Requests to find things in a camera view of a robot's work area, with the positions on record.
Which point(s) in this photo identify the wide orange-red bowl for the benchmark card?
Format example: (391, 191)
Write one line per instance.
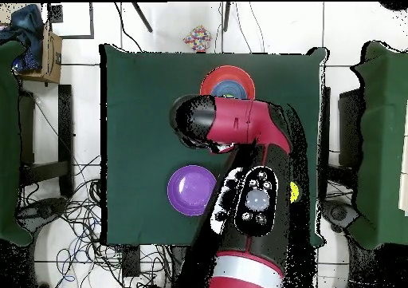
(210, 80)

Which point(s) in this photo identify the blue cloth bundle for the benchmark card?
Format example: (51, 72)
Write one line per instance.
(27, 23)

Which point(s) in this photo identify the small light blue bowl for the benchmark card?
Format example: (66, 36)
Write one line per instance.
(229, 87)

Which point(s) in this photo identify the black pedestal foot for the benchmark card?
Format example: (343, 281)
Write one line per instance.
(339, 213)
(44, 208)

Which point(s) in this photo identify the dark green tablecloth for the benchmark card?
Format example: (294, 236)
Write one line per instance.
(143, 109)

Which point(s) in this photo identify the green cloth covered table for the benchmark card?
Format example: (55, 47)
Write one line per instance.
(382, 141)
(9, 141)

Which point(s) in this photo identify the cardboard box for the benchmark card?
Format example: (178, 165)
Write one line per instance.
(51, 61)

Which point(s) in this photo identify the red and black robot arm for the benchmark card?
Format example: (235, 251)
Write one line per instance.
(248, 125)

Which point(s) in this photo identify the black tripod leg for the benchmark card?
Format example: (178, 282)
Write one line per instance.
(142, 16)
(226, 16)

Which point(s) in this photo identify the black rectangular frame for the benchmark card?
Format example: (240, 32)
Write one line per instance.
(91, 20)

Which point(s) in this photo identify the yellow plastic cup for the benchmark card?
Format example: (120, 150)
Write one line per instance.
(295, 191)

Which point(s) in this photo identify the black stool frame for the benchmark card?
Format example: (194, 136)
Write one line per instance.
(65, 160)
(349, 125)

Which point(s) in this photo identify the purple plastic bowl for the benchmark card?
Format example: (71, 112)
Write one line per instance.
(189, 190)

